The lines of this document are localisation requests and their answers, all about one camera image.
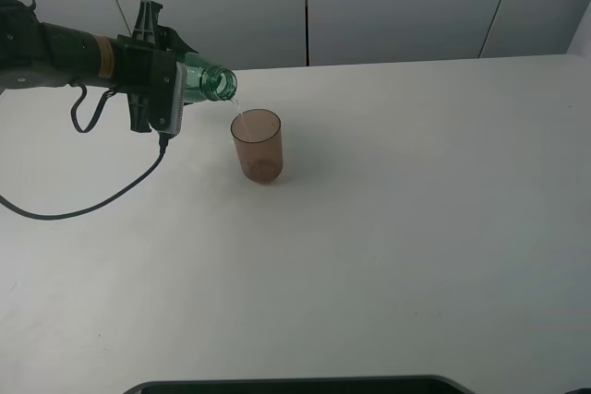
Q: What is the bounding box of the black cable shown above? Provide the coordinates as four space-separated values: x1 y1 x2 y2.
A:
0 82 169 221

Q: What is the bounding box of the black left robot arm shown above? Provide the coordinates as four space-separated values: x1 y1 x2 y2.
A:
1 0 191 137

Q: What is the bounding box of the green plastic water bottle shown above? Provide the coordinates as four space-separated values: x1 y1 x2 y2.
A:
182 53 237 104

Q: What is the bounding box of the pink translucent plastic cup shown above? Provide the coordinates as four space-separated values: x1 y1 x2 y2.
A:
230 109 283 185

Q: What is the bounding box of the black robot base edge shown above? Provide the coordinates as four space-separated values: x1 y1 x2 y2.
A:
127 375 470 394

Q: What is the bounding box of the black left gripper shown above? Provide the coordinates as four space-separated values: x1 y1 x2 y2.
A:
112 0 197 135

